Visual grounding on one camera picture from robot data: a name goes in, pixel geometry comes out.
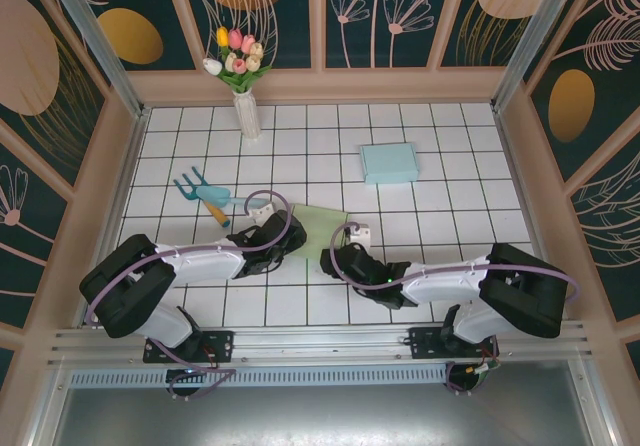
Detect light green paper box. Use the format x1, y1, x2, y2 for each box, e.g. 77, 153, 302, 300
287, 203, 350, 261

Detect light blue paper box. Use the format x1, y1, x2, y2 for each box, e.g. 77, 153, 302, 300
359, 141, 420, 186

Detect teal garden rake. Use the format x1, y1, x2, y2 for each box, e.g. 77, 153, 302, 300
173, 168, 231, 229

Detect white ribbed vase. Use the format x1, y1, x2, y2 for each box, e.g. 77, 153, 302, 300
232, 90, 263, 141

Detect grey metal panel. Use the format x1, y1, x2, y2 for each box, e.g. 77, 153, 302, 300
27, 358, 619, 446

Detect tulip bouquet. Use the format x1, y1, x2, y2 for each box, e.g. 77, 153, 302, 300
202, 25, 274, 98

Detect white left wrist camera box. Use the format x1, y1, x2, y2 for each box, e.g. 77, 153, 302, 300
246, 202, 277, 226

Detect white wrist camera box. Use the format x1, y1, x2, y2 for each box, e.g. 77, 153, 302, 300
343, 222, 373, 251
246, 202, 277, 226

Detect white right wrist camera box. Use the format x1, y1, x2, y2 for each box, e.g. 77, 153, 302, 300
343, 222, 373, 251

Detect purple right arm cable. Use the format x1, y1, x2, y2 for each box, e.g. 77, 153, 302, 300
331, 220, 573, 395

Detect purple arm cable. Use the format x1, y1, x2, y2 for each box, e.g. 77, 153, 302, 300
331, 220, 573, 395
85, 189, 292, 398

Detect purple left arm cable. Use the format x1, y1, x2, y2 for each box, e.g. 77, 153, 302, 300
85, 189, 292, 398

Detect aluminium mounting rail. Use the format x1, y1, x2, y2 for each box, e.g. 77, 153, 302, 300
47, 319, 597, 368

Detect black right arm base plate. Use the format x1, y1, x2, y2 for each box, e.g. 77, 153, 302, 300
407, 324, 502, 363

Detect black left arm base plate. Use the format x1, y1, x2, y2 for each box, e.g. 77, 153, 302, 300
142, 329, 236, 365

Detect slotted grey cable duct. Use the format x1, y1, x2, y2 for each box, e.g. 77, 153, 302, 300
67, 368, 451, 389

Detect aluminium frame post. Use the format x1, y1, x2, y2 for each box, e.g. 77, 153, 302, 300
490, 0, 585, 113
41, 0, 152, 120

